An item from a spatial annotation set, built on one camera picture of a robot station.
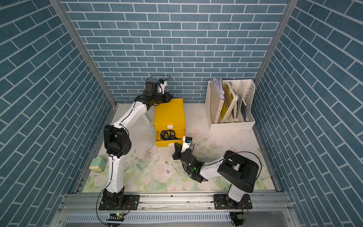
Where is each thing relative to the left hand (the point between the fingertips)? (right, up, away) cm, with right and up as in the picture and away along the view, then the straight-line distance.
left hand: (176, 97), depth 93 cm
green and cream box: (-44, -41, -13) cm, 61 cm away
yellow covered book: (+36, -2, -2) cm, 36 cm away
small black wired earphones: (-2, -25, -4) cm, 26 cm away
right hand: (0, -30, -9) cm, 32 cm away
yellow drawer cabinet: (-3, -17, -11) cm, 20 cm away
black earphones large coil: (-5, -25, -2) cm, 26 cm away
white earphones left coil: (-5, -45, -8) cm, 46 cm away
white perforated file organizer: (+50, -12, +14) cm, 53 cm away
